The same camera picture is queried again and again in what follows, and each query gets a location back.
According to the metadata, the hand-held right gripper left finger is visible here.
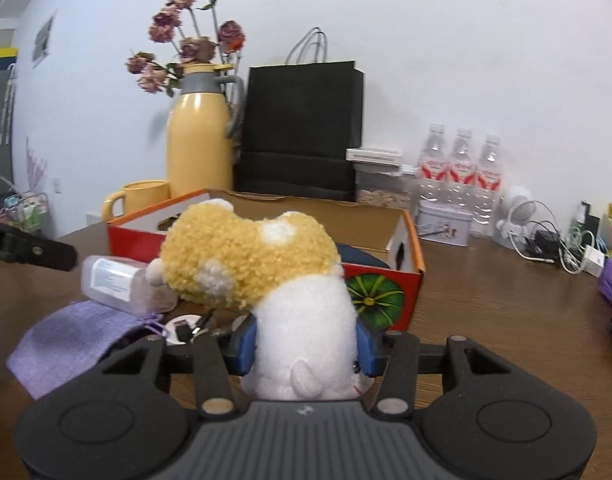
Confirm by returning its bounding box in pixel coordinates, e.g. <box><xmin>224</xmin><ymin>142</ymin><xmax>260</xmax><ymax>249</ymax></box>
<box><xmin>93</xmin><ymin>312</ymin><xmax>259</xmax><ymax>419</ymax></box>

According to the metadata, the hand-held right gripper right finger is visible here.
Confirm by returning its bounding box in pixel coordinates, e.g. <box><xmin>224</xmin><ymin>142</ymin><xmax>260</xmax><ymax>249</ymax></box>
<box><xmin>355</xmin><ymin>319</ymin><xmax>513</xmax><ymax>419</ymax></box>

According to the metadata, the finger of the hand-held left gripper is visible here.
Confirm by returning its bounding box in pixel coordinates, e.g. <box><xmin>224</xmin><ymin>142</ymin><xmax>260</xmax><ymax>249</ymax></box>
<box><xmin>0</xmin><ymin>220</ymin><xmax>78</xmax><ymax>272</ymax></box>

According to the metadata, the red cardboard box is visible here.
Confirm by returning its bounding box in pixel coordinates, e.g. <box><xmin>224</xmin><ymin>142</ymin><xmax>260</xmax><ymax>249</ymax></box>
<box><xmin>107</xmin><ymin>189</ymin><xmax>426</xmax><ymax>333</ymax></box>

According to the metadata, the yellow and white plush toy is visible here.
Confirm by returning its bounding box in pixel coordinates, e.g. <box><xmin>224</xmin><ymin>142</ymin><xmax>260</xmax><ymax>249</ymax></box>
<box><xmin>146</xmin><ymin>198</ymin><xmax>374</xmax><ymax>402</ymax></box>

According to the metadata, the white plastic bottle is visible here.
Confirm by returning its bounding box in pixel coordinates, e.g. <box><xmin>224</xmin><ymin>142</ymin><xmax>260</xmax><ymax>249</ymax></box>
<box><xmin>81</xmin><ymin>255</ymin><xmax>179</xmax><ymax>313</ymax></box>

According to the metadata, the purple drawstring pouch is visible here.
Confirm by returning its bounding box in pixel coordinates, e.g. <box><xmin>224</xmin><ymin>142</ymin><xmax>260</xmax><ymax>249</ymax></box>
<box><xmin>6</xmin><ymin>301</ymin><xmax>167</xmax><ymax>401</ymax></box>

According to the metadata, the yellow mug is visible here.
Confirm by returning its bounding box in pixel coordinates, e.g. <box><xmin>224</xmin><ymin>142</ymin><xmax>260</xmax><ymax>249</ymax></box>
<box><xmin>102</xmin><ymin>180</ymin><xmax>172</xmax><ymax>223</ymax></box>

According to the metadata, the lilac tin box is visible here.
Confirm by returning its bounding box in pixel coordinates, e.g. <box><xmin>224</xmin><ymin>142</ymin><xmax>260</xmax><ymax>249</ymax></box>
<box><xmin>415</xmin><ymin>200</ymin><xmax>473</xmax><ymax>249</ymax></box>

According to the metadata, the clear food container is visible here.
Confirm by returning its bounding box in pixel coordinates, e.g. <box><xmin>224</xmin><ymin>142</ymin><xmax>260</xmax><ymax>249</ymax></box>
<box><xmin>355</xmin><ymin>162</ymin><xmax>417</xmax><ymax>209</ymax></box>

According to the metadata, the white flat box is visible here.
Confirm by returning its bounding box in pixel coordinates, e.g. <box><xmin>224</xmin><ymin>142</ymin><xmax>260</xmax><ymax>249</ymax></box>
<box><xmin>346</xmin><ymin>147</ymin><xmax>404</xmax><ymax>167</ymax></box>

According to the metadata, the yellow thermos jug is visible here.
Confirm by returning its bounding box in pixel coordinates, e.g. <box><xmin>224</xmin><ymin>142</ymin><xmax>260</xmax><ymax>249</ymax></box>
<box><xmin>166</xmin><ymin>62</ymin><xmax>247</xmax><ymax>198</ymax></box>

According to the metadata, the clear water bottle red label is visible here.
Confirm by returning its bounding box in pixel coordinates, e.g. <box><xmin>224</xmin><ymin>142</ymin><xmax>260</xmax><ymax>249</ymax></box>
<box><xmin>473</xmin><ymin>133</ymin><xmax>504</xmax><ymax>238</ymax></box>
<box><xmin>417</xmin><ymin>122</ymin><xmax>449</xmax><ymax>206</ymax></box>
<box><xmin>447</xmin><ymin>127</ymin><xmax>476</xmax><ymax>211</ymax></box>

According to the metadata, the small white fan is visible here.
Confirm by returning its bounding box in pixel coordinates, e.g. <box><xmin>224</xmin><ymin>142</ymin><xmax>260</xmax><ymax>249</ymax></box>
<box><xmin>493</xmin><ymin>185</ymin><xmax>537</xmax><ymax>248</ymax></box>

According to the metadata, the black power adapter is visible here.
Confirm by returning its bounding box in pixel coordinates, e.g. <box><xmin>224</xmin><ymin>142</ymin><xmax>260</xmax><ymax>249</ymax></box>
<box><xmin>533</xmin><ymin>230</ymin><xmax>562</xmax><ymax>256</ymax></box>

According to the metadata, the black paper bag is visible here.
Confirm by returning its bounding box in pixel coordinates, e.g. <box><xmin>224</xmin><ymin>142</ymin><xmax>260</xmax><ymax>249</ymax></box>
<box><xmin>233</xmin><ymin>27</ymin><xmax>365</xmax><ymax>202</ymax></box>

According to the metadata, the white charger plug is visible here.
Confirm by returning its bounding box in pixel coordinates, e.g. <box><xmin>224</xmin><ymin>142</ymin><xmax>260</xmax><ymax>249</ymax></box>
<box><xmin>583</xmin><ymin>245</ymin><xmax>607</xmax><ymax>277</ymax></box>

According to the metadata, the dried pink roses bouquet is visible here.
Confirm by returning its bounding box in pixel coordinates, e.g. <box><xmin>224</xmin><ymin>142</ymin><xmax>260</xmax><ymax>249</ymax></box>
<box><xmin>125</xmin><ymin>0</ymin><xmax>247</xmax><ymax>97</ymax></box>

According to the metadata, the wire storage rack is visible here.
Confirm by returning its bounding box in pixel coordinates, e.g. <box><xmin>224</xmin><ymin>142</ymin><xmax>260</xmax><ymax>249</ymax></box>
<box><xmin>0</xmin><ymin>192</ymin><xmax>52</xmax><ymax>233</ymax></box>

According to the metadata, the wall picture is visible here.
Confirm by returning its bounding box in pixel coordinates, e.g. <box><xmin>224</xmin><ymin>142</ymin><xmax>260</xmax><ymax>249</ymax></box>
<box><xmin>32</xmin><ymin>10</ymin><xmax>57</xmax><ymax>68</ymax></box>

